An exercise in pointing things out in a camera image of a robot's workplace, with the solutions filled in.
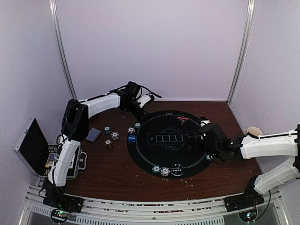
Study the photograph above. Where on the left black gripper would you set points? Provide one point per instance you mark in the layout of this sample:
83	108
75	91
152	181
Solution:
143	118

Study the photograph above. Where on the green white chips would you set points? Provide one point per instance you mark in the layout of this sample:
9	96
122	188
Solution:
156	169
208	157
137	125

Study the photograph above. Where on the blue white chips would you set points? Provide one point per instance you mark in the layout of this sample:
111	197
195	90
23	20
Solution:
165	171
131	130

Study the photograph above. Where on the blue small blind button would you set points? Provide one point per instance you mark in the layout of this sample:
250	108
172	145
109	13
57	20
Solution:
132	138

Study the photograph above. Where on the blue white chip stack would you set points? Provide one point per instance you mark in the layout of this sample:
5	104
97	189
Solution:
115	135

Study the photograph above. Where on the red black all-in triangle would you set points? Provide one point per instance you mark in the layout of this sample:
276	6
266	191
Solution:
182	120

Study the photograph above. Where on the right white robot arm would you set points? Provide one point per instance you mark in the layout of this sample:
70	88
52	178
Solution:
283	144

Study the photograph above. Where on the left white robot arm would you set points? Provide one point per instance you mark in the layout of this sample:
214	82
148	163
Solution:
75	123

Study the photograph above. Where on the round black poker mat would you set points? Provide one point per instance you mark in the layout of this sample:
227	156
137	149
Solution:
162	141

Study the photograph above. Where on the green white chip stack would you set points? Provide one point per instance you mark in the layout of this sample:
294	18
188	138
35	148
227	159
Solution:
107	130

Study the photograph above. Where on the white green paper cup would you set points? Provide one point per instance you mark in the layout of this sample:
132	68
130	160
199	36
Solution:
255	131

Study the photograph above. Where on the red black chip stack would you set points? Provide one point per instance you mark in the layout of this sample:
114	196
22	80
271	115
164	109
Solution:
108	144

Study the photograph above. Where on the blue card deck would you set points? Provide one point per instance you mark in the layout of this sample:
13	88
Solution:
93	134

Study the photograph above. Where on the chips in case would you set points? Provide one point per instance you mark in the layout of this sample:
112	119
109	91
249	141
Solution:
52	148

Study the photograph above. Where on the yellow blue card box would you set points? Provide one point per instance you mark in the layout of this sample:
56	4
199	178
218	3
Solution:
50	160

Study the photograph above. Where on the aluminium poker case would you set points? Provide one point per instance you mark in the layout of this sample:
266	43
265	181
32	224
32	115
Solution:
32	148

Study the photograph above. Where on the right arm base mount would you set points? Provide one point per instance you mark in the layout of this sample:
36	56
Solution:
242	201

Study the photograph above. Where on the right aluminium frame post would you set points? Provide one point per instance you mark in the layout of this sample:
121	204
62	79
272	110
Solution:
250	13

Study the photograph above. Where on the aluminium frame post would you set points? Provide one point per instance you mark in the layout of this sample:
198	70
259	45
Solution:
250	13
62	54

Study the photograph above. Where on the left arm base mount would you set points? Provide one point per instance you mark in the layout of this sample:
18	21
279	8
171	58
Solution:
67	203

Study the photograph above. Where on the left aluminium frame post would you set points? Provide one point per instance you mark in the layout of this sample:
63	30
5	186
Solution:
62	54

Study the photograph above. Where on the aluminium front rail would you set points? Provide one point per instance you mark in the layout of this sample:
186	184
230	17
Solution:
211	211

